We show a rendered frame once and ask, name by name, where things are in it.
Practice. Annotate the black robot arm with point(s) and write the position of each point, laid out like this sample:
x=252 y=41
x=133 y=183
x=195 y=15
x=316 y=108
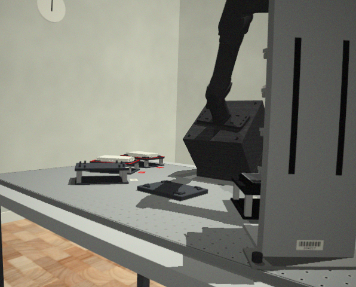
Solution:
x=234 y=23

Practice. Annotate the grey tower with black slots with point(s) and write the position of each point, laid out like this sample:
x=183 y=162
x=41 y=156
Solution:
x=313 y=203

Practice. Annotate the black cylinder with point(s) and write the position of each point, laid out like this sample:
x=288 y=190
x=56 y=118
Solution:
x=257 y=257

